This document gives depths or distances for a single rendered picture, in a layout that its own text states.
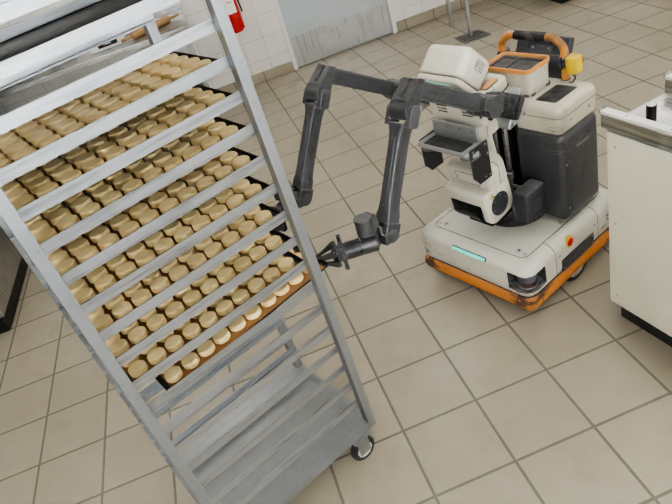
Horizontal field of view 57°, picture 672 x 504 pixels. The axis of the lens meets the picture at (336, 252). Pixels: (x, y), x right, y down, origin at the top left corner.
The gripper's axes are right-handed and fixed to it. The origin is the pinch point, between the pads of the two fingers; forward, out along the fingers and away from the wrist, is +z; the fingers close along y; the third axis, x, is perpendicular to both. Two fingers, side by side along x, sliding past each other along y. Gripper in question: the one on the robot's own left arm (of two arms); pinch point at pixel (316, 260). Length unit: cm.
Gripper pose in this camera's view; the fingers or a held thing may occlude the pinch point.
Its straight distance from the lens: 195.0
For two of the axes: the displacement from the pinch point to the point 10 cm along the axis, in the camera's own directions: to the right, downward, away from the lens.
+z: -9.6, 3.0, 0.0
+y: -2.5, -7.9, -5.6
